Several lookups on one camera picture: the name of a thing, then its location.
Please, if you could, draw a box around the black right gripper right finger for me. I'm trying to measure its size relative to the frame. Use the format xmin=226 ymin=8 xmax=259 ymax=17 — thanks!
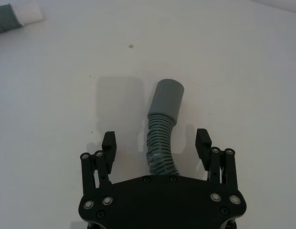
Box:
xmin=194 ymin=128 xmax=240 ymax=191

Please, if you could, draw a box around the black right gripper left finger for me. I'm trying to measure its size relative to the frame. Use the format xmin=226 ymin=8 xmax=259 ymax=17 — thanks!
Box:
xmin=80 ymin=131 xmax=119 ymax=194

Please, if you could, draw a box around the grey corrugated hose with cuff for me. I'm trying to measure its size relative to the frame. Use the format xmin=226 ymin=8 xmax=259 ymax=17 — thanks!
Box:
xmin=145 ymin=78 xmax=186 ymax=177

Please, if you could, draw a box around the grey-green hose cuff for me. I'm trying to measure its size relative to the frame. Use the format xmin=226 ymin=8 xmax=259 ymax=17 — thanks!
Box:
xmin=0 ymin=2 xmax=25 ymax=35

